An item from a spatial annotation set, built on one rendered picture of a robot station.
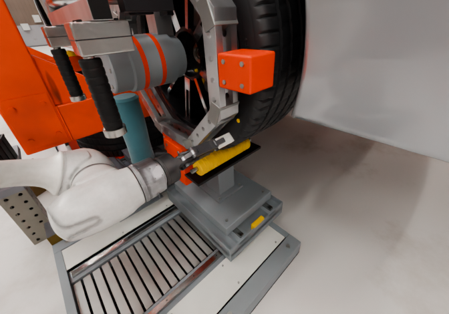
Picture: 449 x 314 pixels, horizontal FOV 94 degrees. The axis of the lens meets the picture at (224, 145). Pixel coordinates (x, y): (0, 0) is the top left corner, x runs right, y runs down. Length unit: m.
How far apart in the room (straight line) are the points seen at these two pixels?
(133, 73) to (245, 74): 0.30
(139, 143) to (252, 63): 0.54
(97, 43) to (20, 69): 0.64
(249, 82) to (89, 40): 0.27
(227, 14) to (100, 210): 0.44
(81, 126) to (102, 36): 0.72
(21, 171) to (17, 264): 0.96
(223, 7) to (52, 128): 0.85
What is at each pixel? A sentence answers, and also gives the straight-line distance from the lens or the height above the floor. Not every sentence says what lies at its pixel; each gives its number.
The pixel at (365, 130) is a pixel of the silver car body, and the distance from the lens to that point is 0.44.
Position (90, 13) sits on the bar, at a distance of 0.42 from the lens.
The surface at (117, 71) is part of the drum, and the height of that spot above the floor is 0.85.
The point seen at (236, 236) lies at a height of 0.17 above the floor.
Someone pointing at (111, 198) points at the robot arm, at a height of 0.67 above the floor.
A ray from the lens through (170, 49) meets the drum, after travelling 0.64.
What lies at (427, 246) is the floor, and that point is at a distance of 1.42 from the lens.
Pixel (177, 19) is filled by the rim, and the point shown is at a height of 0.95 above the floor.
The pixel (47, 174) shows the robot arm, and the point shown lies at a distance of 0.58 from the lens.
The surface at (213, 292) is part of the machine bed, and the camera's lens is 0.95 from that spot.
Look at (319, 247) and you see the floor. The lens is 1.18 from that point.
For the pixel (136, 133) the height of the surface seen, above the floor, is 0.62.
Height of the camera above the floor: 0.94
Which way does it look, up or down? 31 degrees down
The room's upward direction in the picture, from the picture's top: 3 degrees counter-clockwise
